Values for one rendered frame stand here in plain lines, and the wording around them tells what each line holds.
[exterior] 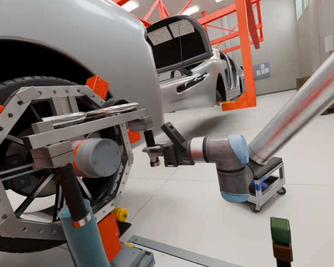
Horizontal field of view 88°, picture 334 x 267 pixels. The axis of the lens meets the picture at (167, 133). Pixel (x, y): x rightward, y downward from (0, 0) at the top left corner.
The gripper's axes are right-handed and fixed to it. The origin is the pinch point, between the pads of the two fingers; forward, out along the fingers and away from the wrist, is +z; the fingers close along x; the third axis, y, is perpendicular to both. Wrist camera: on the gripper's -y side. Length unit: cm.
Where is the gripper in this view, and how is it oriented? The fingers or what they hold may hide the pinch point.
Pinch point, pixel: (147, 147)
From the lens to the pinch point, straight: 71.6
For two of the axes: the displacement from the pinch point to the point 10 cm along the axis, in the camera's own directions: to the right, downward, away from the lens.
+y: 2.1, 9.6, 1.8
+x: 4.8, -2.6, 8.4
